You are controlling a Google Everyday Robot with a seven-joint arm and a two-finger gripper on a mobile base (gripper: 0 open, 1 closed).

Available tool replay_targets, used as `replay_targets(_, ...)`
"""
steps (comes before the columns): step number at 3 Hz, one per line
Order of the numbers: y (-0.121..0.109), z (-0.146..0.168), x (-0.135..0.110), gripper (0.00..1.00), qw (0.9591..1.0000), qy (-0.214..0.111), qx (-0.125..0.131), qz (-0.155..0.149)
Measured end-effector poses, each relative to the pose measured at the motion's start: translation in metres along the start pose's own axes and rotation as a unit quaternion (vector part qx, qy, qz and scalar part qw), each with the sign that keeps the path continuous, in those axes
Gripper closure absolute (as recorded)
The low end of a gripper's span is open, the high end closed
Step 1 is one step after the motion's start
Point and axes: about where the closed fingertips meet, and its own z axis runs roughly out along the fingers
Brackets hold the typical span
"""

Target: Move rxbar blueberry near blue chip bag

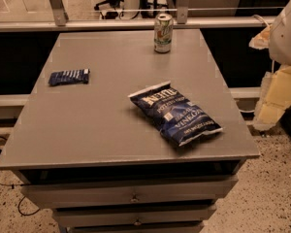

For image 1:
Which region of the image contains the grey metal railing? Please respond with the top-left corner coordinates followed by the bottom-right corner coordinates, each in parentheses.
top-left (0, 0), bottom-right (289, 32)

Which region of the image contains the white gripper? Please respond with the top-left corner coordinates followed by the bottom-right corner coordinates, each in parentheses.
top-left (249, 0), bottom-right (291, 131)

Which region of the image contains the grey drawer cabinet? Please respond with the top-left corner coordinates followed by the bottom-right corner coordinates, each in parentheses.
top-left (0, 29), bottom-right (259, 233)

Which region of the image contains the blue kettle chip bag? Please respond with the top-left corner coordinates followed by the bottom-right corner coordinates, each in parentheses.
top-left (129, 82), bottom-right (222, 147)

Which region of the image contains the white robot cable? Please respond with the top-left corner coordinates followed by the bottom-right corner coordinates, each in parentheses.
top-left (251, 14), bottom-right (272, 28)

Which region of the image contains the top drawer with knob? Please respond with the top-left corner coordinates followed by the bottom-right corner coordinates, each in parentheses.
top-left (21, 175), bottom-right (238, 209)

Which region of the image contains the blue rxbar blueberry wrapper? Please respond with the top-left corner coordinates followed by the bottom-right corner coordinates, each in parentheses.
top-left (48, 69), bottom-right (90, 86)

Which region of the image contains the black floor cable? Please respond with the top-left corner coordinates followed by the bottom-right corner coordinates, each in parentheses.
top-left (0, 135), bottom-right (42, 217)

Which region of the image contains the drawer with knob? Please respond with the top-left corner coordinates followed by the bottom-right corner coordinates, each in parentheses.
top-left (52, 205), bottom-right (216, 227)
top-left (21, 175), bottom-right (238, 209)

